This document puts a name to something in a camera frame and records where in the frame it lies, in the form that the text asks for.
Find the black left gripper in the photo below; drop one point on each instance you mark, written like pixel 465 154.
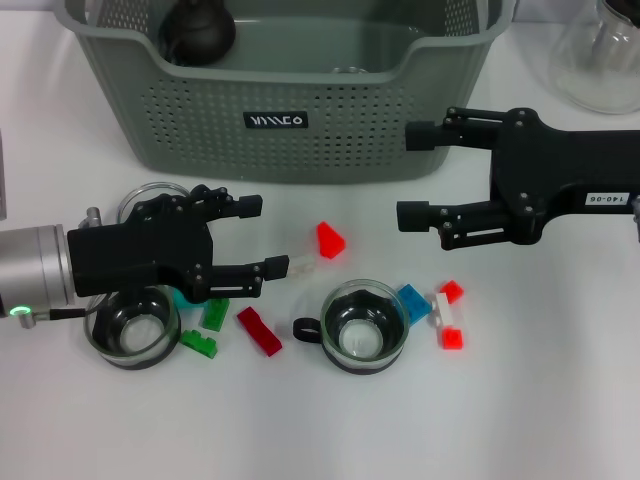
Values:
pixel 140 255

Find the long white brick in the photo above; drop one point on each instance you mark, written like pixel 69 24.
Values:
pixel 445 310

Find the blue square plate brick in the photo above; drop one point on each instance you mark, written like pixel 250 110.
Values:
pixel 417 302

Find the red wedge brick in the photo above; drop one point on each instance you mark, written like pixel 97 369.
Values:
pixel 330 242

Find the small red brick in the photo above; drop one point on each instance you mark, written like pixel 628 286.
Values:
pixel 452 339
pixel 452 291

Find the black teapot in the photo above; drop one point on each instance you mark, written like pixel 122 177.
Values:
pixel 200 35

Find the green flat brick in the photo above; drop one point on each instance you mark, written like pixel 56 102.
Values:
pixel 215 315

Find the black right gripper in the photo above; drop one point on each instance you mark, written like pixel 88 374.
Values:
pixel 560 170

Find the green notched brick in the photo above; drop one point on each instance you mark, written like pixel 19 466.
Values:
pixel 200 345

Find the teal square plate brick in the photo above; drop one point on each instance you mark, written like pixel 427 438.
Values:
pixel 181 301

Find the small white brick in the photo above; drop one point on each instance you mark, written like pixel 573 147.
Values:
pixel 302 264

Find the grey-green plastic storage bin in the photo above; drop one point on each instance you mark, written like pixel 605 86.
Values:
pixel 350 150

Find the dark red long brick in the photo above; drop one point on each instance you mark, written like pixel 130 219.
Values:
pixel 260 332

